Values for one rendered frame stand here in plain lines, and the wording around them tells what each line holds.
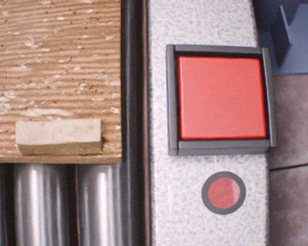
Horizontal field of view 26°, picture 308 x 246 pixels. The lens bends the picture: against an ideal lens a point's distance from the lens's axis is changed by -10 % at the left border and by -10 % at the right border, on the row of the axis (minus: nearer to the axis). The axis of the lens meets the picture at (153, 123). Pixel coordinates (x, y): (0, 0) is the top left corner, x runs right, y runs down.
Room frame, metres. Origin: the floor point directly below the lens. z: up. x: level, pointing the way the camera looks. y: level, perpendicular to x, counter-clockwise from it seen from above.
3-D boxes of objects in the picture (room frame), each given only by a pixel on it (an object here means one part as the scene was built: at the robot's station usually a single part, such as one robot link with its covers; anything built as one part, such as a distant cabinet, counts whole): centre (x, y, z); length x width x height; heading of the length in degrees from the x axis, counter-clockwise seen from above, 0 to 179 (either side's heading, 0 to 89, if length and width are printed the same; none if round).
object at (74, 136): (0.13, 0.06, 0.95); 0.06 x 0.02 x 0.03; 98
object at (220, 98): (0.18, -0.04, 0.92); 0.06 x 0.06 x 0.01; 7
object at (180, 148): (0.18, -0.04, 0.92); 0.08 x 0.08 x 0.02; 7
